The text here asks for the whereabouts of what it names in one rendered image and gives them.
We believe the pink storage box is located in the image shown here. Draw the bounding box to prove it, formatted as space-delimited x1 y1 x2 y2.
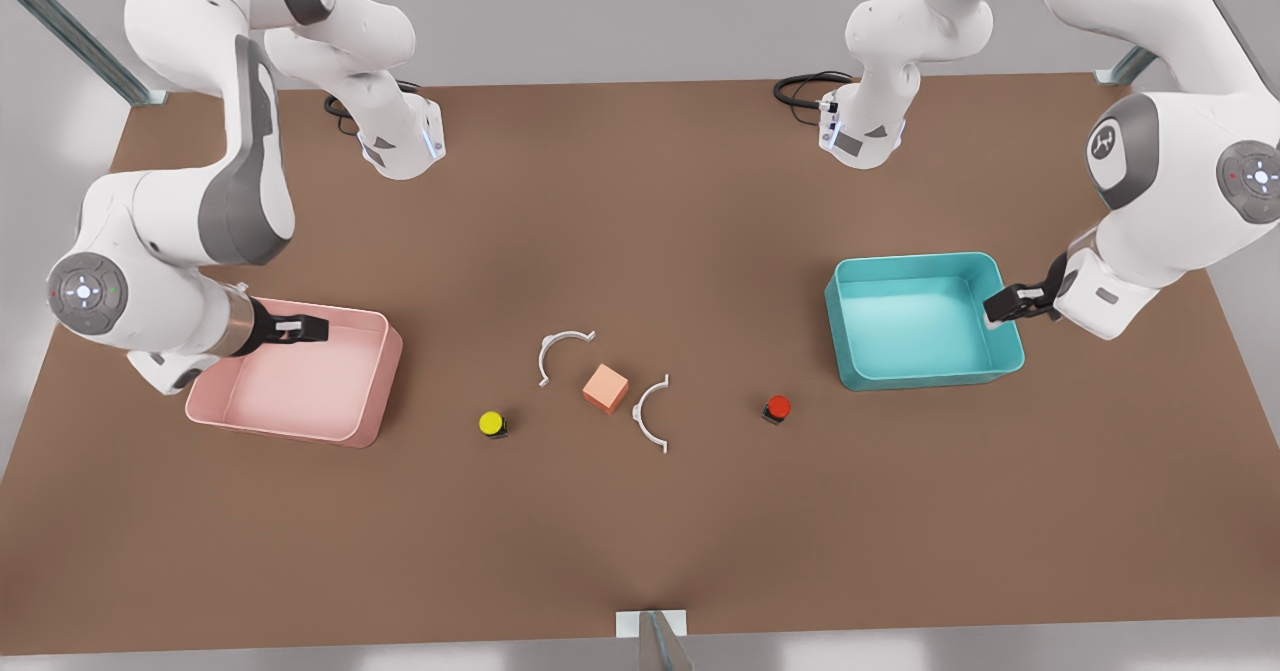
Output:
185 297 404 450

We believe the blue storage box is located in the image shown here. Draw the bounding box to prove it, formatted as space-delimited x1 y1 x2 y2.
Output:
824 251 1027 392

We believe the white curved clip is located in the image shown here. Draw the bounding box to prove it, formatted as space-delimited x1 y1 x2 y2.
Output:
537 329 598 389
631 373 671 455

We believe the orange cube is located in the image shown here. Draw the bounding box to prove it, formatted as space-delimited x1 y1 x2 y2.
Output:
583 363 631 415

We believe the black cable loop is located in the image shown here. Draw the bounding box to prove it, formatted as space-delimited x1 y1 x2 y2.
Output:
323 80 423 138
773 71 857 131

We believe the silver frame post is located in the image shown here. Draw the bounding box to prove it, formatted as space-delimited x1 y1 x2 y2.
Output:
1094 0 1264 88
0 0 168 108
614 608 694 671

